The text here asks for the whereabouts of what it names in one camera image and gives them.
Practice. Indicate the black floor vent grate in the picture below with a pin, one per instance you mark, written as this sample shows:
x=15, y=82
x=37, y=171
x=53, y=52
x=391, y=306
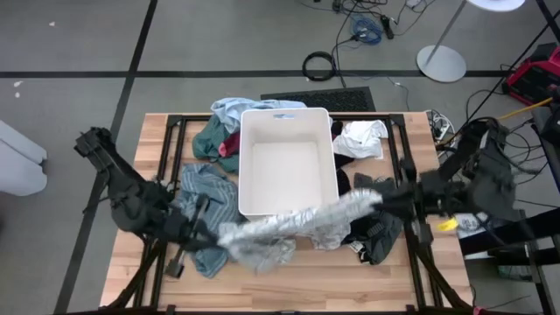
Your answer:
x=345, y=100

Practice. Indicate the small red object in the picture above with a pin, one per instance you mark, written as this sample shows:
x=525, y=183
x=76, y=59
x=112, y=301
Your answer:
x=479, y=311

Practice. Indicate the white floor lamp base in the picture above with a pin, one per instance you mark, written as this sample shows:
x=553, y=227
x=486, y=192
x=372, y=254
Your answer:
x=442, y=63

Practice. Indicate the red and black case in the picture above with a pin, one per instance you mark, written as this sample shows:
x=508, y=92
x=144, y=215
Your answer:
x=534, y=76

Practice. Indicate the white furniture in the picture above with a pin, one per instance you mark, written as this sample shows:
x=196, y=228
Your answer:
x=22, y=166

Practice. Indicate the dark teal dotted shirt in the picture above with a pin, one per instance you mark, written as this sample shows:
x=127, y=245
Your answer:
x=207, y=140

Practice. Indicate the teal striped shirt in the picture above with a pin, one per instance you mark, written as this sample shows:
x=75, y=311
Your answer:
x=214, y=188

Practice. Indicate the black garment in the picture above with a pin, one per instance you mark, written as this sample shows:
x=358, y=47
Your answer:
x=345, y=179

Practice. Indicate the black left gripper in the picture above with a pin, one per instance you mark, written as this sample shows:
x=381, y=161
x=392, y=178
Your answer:
x=181, y=229

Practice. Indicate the white plastic bin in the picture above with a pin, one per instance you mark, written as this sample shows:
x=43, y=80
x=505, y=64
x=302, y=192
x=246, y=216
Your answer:
x=284, y=175

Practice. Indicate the white printed box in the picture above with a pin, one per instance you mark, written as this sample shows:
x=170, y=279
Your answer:
x=474, y=223

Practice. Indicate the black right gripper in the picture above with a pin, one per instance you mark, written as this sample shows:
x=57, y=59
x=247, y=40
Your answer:
x=409, y=199

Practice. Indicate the white power strip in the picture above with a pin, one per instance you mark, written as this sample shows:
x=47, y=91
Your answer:
x=442, y=129

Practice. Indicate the dark grey equipment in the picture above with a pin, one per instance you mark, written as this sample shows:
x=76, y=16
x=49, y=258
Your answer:
x=552, y=127

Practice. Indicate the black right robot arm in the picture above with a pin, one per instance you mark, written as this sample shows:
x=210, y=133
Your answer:
x=485, y=184

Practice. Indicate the red garment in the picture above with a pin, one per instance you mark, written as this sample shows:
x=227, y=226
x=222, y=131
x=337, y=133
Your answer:
x=231, y=146

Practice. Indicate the black power adapter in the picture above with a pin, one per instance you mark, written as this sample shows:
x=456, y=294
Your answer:
x=387, y=26

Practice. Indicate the light blue geometric print shirt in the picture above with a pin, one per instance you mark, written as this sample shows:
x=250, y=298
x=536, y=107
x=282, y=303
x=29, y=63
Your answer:
x=227, y=111

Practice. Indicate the black metal stand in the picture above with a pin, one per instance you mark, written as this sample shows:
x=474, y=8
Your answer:
x=516, y=232

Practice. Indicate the black metal table frame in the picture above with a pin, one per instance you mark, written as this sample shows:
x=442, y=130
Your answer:
x=173, y=119

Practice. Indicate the dark grey garment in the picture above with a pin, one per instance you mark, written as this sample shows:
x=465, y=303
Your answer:
x=385, y=240

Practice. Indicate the thin black pole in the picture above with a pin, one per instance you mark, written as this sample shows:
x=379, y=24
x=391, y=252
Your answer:
x=531, y=50

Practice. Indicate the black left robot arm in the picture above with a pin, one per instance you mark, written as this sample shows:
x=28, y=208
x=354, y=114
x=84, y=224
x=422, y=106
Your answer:
x=131, y=201

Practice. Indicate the grey white leaf print garment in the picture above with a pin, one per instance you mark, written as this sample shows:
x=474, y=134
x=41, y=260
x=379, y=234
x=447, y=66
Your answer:
x=284, y=223

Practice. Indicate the yellow tag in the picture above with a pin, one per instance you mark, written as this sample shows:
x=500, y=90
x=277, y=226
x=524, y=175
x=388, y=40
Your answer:
x=447, y=225

